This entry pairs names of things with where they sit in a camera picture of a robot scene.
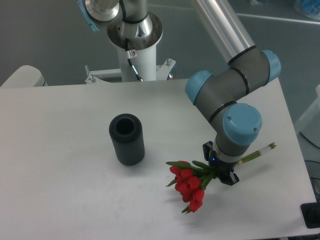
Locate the dark grey ribbed vase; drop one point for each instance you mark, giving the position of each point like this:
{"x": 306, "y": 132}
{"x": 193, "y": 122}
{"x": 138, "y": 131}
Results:
{"x": 126, "y": 133}

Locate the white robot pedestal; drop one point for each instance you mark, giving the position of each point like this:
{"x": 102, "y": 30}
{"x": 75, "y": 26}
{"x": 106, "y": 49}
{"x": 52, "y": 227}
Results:
{"x": 134, "y": 66}

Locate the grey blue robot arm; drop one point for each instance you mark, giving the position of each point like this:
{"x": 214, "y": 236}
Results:
{"x": 135, "y": 32}

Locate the black device at edge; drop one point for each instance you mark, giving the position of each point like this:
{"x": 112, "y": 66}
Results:
{"x": 311, "y": 214}

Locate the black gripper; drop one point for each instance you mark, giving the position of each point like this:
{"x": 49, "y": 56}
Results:
{"x": 224, "y": 163}

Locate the blue object top right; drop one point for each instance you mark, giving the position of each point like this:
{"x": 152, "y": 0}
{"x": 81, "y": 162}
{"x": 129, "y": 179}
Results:
{"x": 309, "y": 8}

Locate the white chair back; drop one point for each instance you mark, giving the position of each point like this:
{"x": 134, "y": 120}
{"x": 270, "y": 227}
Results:
{"x": 25, "y": 77}

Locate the red tulip bouquet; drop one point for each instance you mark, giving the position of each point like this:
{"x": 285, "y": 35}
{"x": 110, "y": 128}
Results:
{"x": 191, "y": 181}

